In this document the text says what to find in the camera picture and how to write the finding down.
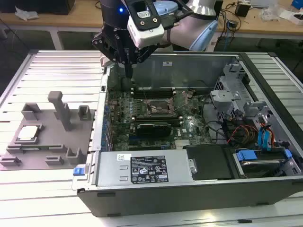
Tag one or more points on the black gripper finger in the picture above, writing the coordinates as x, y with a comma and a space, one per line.
144, 55
104, 46

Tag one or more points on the silver CPU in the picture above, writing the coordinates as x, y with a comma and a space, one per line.
28, 133

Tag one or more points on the CPU socket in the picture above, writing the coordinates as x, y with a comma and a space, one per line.
158, 107

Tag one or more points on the wooden desk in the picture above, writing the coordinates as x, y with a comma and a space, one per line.
90, 21

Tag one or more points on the black RAM stick white label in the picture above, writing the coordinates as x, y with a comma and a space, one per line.
154, 89

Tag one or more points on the green motherboard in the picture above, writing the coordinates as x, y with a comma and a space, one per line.
123, 111

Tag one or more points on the large black box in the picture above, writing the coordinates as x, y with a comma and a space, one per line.
47, 6

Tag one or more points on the black graphics card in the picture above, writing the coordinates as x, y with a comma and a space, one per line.
154, 130

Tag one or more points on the crumpled white paper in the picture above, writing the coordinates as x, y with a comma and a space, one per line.
26, 13

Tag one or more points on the silver drive cage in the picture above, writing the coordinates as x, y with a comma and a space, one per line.
225, 94

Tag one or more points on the small blue black device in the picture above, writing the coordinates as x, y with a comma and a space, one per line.
232, 24

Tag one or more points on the silver chipset heatsink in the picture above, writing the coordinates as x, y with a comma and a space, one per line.
182, 144

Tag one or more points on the small black box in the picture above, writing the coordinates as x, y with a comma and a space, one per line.
242, 10

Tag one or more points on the grey parts rack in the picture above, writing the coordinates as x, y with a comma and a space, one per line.
47, 142

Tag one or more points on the grey power supply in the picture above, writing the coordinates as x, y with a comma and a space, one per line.
111, 170

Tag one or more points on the blue case latch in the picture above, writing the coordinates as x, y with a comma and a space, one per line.
78, 171

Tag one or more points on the flat grey device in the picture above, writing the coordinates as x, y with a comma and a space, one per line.
264, 2

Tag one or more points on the clear plastic bag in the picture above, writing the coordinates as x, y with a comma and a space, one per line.
268, 13

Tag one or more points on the blue disk carrier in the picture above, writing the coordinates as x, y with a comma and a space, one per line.
247, 154

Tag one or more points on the open black PC case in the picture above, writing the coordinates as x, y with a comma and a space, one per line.
165, 201

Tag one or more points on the white cardboard box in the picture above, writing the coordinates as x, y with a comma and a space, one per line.
287, 15

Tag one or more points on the silver hard disk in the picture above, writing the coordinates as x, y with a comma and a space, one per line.
260, 162

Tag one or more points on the blue box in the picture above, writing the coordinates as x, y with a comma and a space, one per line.
297, 4

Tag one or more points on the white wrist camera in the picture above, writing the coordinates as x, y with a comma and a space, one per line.
146, 35

